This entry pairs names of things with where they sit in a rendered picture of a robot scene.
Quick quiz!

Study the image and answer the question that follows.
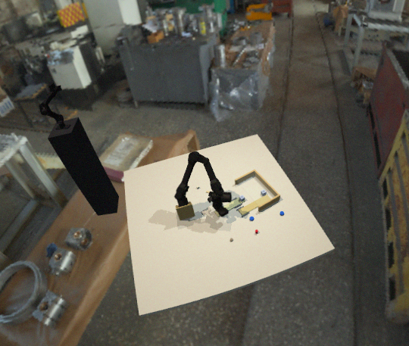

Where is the yellow strip with teal polka dots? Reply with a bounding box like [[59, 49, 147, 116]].
[[214, 198, 245, 217]]

